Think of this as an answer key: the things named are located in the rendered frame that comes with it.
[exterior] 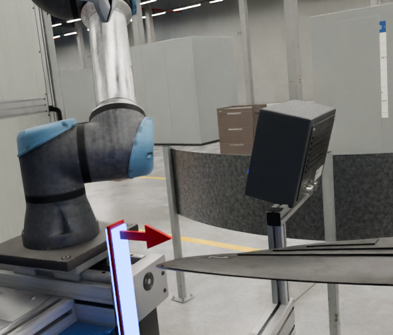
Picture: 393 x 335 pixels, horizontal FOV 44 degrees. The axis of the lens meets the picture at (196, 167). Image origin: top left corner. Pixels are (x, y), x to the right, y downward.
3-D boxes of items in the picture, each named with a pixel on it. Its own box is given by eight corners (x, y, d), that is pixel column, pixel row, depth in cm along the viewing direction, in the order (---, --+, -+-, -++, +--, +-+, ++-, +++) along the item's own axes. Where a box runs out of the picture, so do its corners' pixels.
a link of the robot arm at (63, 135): (29, 187, 101) (19, 122, 99) (94, 179, 103) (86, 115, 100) (16, 199, 89) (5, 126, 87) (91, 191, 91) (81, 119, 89)
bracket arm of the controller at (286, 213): (281, 226, 95) (280, 212, 94) (266, 226, 96) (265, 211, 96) (309, 197, 116) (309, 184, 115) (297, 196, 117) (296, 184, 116)
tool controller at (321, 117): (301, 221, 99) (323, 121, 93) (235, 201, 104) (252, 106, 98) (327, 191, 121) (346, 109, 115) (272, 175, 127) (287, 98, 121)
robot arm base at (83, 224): (6, 246, 94) (-3, 197, 93) (59, 223, 108) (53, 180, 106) (65, 252, 87) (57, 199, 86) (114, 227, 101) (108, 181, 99)
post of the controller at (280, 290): (286, 305, 98) (280, 211, 94) (272, 304, 99) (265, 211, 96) (290, 299, 100) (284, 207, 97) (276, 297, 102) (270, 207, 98)
